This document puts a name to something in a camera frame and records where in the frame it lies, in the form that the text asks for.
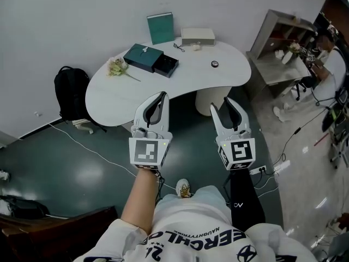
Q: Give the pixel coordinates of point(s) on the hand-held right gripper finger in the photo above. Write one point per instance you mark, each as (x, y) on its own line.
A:
(240, 116)
(216, 119)

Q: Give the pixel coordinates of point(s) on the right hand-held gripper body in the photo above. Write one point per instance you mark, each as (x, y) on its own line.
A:
(240, 151)

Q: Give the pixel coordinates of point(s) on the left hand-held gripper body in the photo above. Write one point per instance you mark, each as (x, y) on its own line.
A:
(148, 149)

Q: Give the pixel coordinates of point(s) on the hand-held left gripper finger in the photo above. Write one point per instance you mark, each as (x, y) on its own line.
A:
(141, 109)
(165, 113)

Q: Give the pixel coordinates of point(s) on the dark green drawer box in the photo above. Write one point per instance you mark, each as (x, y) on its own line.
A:
(147, 59)

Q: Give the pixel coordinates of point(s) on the round black makeup compact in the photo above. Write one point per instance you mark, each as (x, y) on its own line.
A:
(215, 64)

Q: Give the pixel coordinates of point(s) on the black eyelash curler makeup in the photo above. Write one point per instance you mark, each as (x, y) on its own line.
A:
(178, 47)

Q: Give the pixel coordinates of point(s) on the white fluffy makeup puff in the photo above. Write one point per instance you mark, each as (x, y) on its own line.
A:
(195, 46)

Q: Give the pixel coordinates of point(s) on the person's right forearm black sleeve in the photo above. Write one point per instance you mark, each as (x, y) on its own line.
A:
(244, 201)

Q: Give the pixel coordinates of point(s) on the person's left forearm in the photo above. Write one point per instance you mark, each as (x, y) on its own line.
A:
(140, 198)

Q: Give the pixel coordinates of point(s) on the white ornament on box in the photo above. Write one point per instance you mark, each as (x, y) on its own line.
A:
(144, 50)

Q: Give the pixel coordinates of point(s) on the white power strip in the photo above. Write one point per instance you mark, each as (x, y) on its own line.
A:
(259, 170)

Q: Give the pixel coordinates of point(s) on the pair of white slippers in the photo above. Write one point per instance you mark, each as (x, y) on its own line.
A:
(280, 113)

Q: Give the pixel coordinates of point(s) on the pale artificial flower bunch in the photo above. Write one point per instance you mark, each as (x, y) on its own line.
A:
(117, 67)

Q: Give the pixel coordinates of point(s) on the person's white sneaker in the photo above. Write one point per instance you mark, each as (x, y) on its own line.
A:
(182, 188)

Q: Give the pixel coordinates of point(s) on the grey wooden shelf desk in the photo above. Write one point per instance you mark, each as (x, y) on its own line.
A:
(275, 64)

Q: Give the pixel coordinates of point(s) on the person's light trousers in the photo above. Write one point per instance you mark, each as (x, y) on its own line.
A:
(191, 201)

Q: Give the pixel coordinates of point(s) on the black backpack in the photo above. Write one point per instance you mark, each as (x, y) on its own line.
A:
(71, 94)

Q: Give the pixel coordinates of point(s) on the white vase with flowers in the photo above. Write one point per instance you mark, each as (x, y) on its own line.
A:
(290, 53)

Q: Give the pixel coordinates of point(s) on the beige rectangular case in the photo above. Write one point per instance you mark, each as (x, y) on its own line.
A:
(197, 37)

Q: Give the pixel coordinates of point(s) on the teal upright book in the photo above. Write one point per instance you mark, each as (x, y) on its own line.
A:
(161, 27)

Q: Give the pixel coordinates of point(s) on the person's white printed shirt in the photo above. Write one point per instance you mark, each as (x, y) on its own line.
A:
(207, 241)

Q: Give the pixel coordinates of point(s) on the office chair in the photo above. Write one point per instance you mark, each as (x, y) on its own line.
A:
(339, 135)

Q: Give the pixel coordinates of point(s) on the dark brown wooden furniture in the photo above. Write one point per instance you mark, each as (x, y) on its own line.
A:
(60, 236)

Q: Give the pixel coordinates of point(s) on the black bag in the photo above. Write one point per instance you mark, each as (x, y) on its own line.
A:
(21, 207)

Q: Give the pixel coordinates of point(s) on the white table pedestal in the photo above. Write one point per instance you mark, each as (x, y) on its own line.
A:
(210, 101)

